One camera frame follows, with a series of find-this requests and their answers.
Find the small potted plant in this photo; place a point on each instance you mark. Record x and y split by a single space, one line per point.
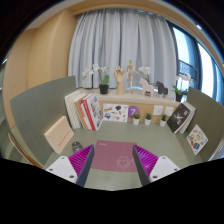
136 118
148 118
163 120

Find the wooden shelf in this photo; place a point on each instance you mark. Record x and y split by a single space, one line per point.
145 103

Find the illustrated postcard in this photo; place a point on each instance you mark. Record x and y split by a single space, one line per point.
115 112

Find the red and white book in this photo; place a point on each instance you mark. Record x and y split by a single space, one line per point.
93 111

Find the white orchid black pot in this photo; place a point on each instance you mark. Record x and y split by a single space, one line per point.
104 79

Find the colourful sticker card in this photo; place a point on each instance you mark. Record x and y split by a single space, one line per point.
197 139

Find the white orchid behind horse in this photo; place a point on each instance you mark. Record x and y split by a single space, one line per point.
145 71

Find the pink horse figurine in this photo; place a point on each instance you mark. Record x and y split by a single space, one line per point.
146 87

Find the tan spined book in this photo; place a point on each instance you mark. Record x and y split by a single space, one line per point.
77 103

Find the black horse figurine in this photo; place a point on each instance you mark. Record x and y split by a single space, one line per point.
162 90

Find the wooden hand model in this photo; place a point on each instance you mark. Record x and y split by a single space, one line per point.
119 77

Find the purple round number card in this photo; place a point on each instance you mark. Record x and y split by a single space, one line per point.
132 110

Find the white note card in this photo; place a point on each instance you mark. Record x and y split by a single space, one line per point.
158 109
169 110

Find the white orchid right pot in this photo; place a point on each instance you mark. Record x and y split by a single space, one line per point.
183 83

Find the black book leaning right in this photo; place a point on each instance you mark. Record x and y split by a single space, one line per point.
181 118

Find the white note card right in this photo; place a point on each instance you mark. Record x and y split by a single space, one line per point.
169 110

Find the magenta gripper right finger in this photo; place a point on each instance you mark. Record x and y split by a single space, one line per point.
151 167

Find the beige book leaning left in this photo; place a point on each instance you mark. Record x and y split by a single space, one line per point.
59 134

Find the white note card left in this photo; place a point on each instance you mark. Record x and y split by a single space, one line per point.
158 109

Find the wooden mannequin figure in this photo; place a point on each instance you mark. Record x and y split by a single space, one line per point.
130 70

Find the small potted plant middle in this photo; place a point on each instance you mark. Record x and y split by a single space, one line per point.
148 118

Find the grey curtain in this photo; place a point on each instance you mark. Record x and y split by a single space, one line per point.
119 37

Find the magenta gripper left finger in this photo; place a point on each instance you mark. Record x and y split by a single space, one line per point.
74 168

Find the small potted plant right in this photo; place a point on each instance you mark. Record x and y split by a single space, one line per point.
163 120

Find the black computer mouse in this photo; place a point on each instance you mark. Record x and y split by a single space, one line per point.
76 146

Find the small potted plant left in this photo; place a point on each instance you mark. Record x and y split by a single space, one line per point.
136 118

